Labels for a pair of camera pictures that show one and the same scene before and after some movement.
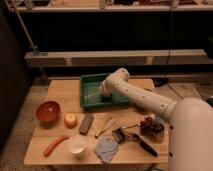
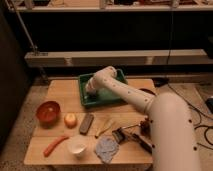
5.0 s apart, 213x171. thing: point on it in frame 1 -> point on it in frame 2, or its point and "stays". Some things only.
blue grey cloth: [106, 148] stays
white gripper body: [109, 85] -> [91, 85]
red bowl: [48, 114] stays
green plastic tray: [90, 93] stays
